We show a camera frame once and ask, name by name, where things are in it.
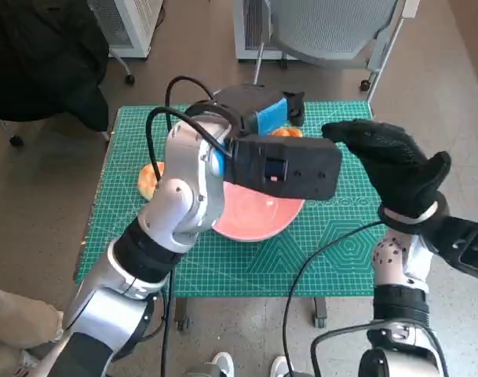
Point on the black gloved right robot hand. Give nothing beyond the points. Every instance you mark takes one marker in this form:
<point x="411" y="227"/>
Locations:
<point x="399" y="173"/>

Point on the rectangular toy bread loaf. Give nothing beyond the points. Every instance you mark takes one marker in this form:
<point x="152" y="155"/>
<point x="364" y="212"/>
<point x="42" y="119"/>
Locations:
<point x="287" y="132"/>

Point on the pink bowl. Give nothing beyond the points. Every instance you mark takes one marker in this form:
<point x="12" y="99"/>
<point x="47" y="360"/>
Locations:
<point x="254" y="220"/>

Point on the round toy bread bun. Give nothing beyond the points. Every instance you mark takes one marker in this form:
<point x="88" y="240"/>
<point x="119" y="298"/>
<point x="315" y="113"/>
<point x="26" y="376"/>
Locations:
<point x="146" y="180"/>

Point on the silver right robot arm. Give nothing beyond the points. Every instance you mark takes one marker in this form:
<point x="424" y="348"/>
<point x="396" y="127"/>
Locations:
<point x="395" y="263"/>

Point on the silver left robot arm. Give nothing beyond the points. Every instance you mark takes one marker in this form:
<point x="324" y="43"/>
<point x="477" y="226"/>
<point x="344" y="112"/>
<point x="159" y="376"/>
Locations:
<point x="183" y="196"/>

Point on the black table foot with caster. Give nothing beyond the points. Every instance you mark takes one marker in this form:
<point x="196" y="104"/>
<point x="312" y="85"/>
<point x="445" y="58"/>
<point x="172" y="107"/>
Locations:
<point x="182" y="314"/>
<point x="320" y="312"/>

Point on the grey mesh office chair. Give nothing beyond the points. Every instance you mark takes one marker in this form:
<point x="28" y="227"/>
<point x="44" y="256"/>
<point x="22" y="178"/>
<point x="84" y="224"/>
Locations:
<point x="329" y="27"/>

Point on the green cutting mat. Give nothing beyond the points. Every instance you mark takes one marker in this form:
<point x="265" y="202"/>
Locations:
<point x="223" y="267"/>

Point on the white cabinet with vent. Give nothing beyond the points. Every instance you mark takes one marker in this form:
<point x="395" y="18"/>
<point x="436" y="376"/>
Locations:
<point x="246" y="39"/>

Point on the white shoe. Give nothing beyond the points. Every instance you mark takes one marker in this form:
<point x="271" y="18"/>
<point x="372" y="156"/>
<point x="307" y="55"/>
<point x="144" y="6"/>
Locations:
<point x="223" y="363"/>
<point x="279" y="367"/>

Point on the grey trouser leg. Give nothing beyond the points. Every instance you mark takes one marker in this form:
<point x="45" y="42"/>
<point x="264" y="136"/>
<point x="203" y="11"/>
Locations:
<point x="201" y="371"/>

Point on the grey swivel chair base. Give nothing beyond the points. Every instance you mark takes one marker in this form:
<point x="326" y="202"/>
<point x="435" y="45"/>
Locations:
<point x="129" y="79"/>

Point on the white appliance with grille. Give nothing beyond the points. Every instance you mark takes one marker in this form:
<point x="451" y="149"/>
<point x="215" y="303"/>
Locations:
<point x="138" y="23"/>

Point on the person in beige trousers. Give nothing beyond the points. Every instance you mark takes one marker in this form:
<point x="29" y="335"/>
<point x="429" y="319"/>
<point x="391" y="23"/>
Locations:
<point x="15" y="318"/>

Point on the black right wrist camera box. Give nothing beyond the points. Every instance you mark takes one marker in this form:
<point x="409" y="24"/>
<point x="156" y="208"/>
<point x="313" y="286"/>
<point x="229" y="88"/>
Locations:
<point x="458" y="239"/>

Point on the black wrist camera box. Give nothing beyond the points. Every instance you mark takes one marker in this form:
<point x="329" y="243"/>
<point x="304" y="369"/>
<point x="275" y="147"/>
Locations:
<point x="458" y="239"/>
<point x="293" y="165"/>

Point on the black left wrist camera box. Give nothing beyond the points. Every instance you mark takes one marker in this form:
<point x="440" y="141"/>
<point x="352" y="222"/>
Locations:
<point x="293" y="165"/>

